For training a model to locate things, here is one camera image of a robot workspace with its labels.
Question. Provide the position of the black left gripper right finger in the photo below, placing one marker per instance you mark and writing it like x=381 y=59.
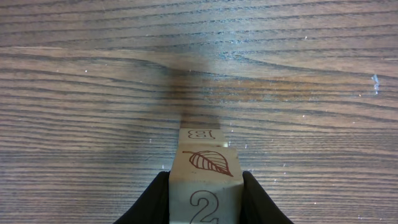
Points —
x=256 y=206

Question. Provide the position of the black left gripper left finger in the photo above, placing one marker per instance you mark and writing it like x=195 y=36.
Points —
x=152 y=207

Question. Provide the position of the wooden leaf number two block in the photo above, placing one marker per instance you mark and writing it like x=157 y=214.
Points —
x=205 y=185

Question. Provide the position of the wooden B block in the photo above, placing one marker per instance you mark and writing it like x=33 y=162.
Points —
x=208 y=137

